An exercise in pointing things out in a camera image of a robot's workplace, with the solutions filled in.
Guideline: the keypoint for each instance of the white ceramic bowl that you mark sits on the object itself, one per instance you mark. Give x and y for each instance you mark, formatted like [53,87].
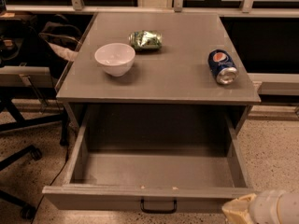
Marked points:
[116,59]

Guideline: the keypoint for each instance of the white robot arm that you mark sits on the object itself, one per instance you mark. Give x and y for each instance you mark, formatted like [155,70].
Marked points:
[274,206]

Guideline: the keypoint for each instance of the grey top drawer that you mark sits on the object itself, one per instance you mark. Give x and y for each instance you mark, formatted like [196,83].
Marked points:
[159,153]

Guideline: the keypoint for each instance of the black top drawer handle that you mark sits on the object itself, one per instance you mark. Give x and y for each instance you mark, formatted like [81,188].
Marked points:
[158,208]

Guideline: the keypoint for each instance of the dark jacket on chair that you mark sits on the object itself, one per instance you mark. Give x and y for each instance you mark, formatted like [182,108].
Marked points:
[62,37]

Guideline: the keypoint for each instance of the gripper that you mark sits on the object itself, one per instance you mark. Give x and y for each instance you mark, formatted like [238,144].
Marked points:
[263,208]

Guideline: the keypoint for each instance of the grey drawer cabinet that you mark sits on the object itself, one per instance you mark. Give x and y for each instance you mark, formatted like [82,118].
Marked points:
[177,74]

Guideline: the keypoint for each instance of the green crumpled chip bag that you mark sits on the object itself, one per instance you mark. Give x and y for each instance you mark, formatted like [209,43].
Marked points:
[145,40]

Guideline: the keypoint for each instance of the grey side desk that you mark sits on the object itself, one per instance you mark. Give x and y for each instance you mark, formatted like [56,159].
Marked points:
[22,76]

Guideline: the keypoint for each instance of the metal window railing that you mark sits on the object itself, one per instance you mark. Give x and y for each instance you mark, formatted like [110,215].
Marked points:
[149,2]

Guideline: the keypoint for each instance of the blue pepsi can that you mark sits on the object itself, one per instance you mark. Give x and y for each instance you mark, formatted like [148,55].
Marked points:
[222,67]

